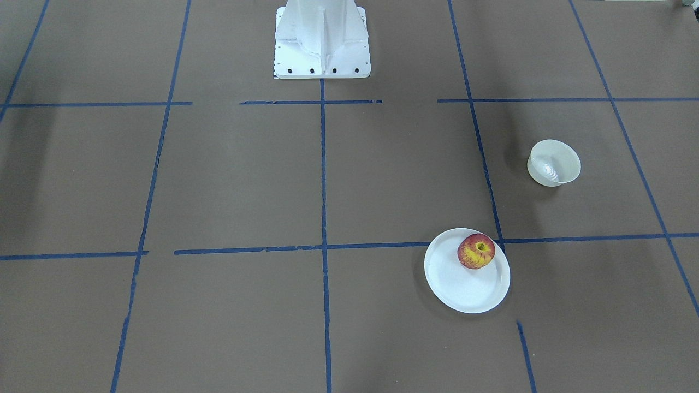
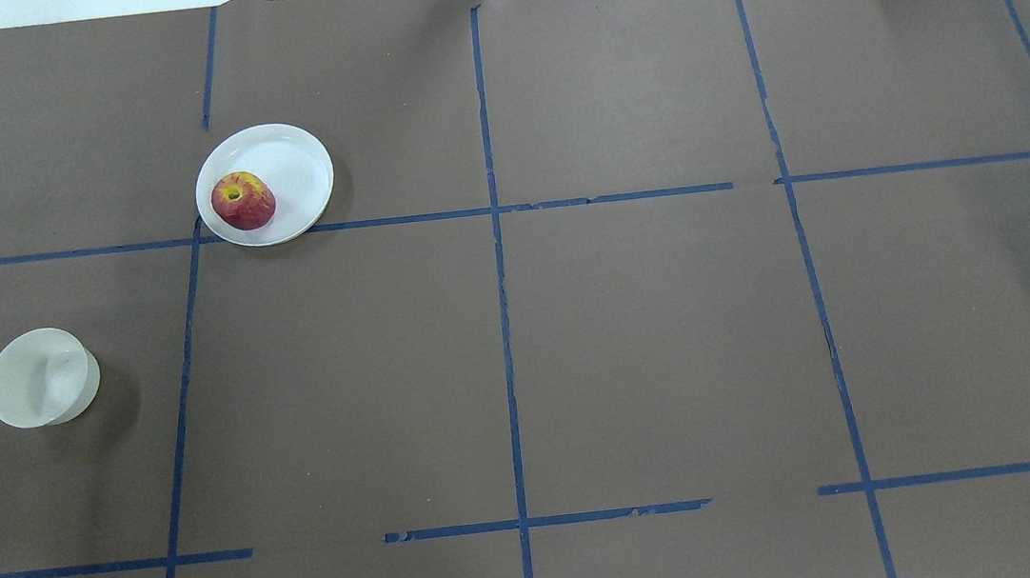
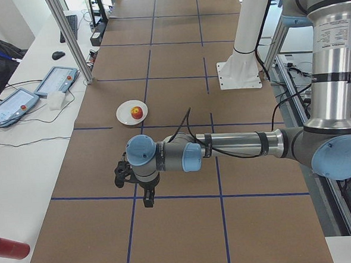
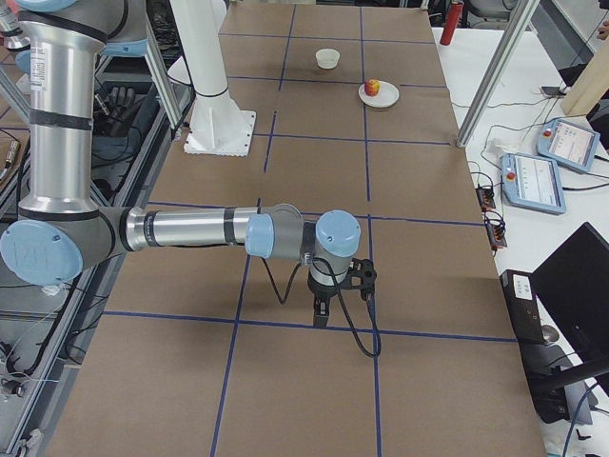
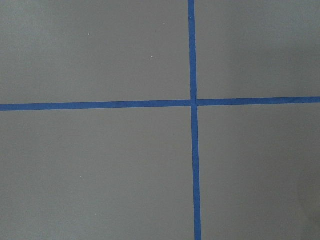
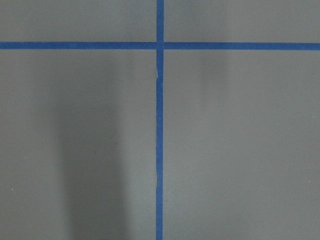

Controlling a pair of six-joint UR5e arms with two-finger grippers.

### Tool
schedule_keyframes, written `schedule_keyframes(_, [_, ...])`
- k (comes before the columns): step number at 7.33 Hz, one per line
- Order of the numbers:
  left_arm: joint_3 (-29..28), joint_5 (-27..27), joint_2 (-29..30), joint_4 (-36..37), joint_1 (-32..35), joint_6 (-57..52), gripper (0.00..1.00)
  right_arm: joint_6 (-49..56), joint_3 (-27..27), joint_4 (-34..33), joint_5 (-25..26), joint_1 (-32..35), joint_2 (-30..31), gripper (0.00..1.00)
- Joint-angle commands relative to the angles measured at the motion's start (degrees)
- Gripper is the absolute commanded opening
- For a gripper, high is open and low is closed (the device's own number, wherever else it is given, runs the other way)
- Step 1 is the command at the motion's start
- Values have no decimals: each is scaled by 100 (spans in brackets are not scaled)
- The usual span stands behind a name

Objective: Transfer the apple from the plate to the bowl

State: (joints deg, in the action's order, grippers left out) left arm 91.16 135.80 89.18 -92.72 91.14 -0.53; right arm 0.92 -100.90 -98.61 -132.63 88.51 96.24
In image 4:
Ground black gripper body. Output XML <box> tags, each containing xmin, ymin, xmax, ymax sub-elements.
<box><xmin>307</xmin><ymin>272</ymin><xmax>340</xmax><ymax>305</ymax></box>

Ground red yellow apple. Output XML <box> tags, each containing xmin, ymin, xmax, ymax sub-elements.
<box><xmin>363</xmin><ymin>78</ymin><xmax>381</xmax><ymax>97</ymax></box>

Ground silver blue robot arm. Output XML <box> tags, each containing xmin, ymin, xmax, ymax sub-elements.
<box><xmin>1</xmin><ymin>1</ymin><xmax>364</xmax><ymax>327</ymax></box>

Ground white plate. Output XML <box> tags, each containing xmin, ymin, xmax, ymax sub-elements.
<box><xmin>358</xmin><ymin>81</ymin><xmax>400</xmax><ymax>109</ymax></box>

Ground white bowl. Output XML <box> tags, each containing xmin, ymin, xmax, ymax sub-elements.
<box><xmin>315</xmin><ymin>49</ymin><xmax>341</xmax><ymax>70</ymax></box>

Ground red black circuit board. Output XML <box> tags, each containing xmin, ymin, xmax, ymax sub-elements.
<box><xmin>475</xmin><ymin>186</ymin><xmax>496</xmax><ymax>210</ymax></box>

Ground near teach pendant tablet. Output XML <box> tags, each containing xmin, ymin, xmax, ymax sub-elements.
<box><xmin>501</xmin><ymin>153</ymin><xmax>566</xmax><ymax>214</ymax></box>

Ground teach pendant tablet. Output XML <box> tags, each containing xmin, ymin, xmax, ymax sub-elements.
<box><xmin>537</xmin><ymin>118</ymin><xmax>600</xmax><ymax>173</ymax></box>
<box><xmin>501</xmin><ymin>153</ymin><xmax>566</xmax><ymax>214</ymax></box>

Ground black desktop computer box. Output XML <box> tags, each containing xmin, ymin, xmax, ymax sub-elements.
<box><xmin>500</xmin><ymin>269</ymin><xmax>592</xmax><ymax>425</ymax></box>

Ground black computer monitor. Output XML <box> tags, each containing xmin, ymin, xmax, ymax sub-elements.
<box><xmin>530</xmin><ymin>222</ymin><xmax>608</xmax><ymax>391</ymax></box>

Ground far teach pendant tablet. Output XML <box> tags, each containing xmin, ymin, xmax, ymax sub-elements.
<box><xmin>537</xmin><ymin>118</ymin><xmax>600</xmax><ymax>173</ymax></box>

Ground black smartphone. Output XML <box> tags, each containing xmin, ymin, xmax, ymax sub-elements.
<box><xmin>540</xmin><ymin>86</ymin><xmax>567</xmax><ymax>98</ymax></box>

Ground red bottle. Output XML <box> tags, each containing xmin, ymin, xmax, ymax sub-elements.
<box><xmin>440</xmin><ymin>0</ymin><xmax>464</xmax><ymax>46</ymax></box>

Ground wooden beam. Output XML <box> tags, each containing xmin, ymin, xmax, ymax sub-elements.
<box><xmin>561</xmin><ymin>45</ymin><xmax>608</xmax><ymax>116</ymax></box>

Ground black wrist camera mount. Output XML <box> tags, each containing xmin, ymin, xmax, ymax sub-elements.
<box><xmin>341</xmin><ymin>258</ymin><xmax>378</xmax><ymax>302</ymax></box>

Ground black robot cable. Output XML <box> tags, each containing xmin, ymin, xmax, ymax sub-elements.
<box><xmin>259</xmin><ymin>256</ymin><xmax>382</xmax><ymax>358</ymax></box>

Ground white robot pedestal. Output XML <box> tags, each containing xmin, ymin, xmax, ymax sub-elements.
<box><xmin>170</xmin><ymin>0</ymin><xmax>256</xmax><ymax>157</ymax></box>

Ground aluminium frame post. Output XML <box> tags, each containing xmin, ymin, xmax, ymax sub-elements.
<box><xmin>456</xmin><ymin>0</ymin><xmax>540</xmax><ymax>148</ymax></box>

